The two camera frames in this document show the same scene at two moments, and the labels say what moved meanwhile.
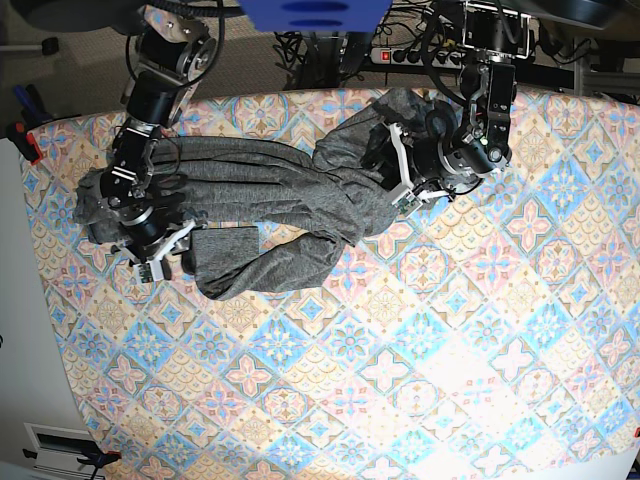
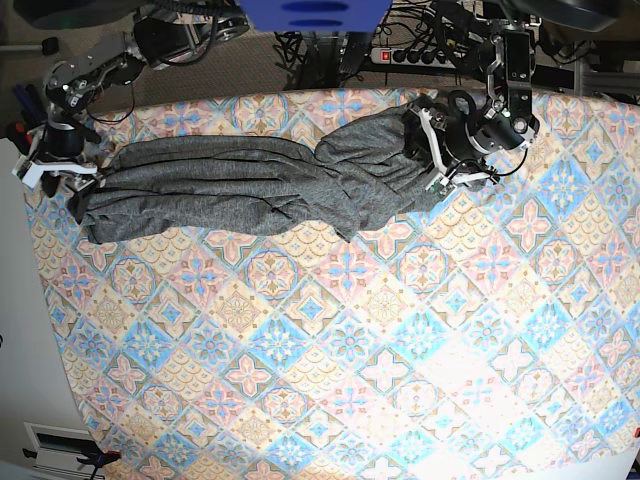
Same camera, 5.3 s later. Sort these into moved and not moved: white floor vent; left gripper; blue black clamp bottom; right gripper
Moved: right gripper; left gripper
Not moved: white floor vent; blue black clamp bottom
